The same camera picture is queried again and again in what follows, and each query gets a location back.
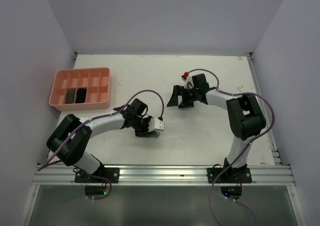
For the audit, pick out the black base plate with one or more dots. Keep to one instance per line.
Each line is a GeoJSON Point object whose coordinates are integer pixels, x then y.
{"type": "Point", "coordinates": [111, 174]}
{"type": "Point", "coordinates": [231, 176]}

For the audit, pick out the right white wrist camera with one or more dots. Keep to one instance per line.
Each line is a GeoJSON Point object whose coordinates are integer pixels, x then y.
{"type": "Point", "coordinates": [188, 82]}

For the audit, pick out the aluminium mounting rail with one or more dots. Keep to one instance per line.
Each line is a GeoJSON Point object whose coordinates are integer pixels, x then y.
{"type": "Point", "coordinates": [168, 175]}

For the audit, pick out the dark rolled cloth in tray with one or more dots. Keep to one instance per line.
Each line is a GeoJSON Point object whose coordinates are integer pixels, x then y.
{"type": "Point", "coordinates": [70, 96]}

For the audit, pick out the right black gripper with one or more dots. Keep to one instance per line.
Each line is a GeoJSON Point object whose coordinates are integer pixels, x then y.
{"type": "Point", "coordinates": [177, 90]}

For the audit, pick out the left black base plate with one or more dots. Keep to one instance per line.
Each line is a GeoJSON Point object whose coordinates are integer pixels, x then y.
{"type": "Point", "coordinates": [111, 174]}

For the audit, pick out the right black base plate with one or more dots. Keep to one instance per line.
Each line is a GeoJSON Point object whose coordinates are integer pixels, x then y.
{"type": "Point", "coordinates": [231, 176]}

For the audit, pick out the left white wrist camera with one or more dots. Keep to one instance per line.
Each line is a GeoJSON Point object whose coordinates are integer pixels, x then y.
{"type": "Point", "coordinates": [156, 125]}

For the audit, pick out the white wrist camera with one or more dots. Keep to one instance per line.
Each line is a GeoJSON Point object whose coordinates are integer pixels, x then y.
{"type": "Point", "coordinates": [156, 125]}
{"type": "Point", "coordinates": [188, 82]}

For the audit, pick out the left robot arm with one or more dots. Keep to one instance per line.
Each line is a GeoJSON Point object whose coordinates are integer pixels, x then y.
{"type": "Point", "coordinates": [70, 139]}

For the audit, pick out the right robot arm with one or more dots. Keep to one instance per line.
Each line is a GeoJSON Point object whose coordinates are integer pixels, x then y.
{"type": "Point", "coordinates": [246, 119]}

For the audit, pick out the grey and cream underwear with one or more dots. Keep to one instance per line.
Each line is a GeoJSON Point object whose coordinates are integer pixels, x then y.
{"type": "Point", "coordinates": [156, 134]}

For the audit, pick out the black underwear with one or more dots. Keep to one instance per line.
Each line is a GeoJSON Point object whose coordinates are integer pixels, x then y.
{"type": "Point", "coordinates": [80, 95]}

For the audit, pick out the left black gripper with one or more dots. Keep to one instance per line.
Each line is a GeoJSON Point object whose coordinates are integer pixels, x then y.
{"type": "Point", "coordinates": [140, 133]}

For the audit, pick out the pink compartment tray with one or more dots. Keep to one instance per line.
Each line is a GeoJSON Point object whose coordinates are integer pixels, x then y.
{"type": "Point", "coordinates": [97, 81]}

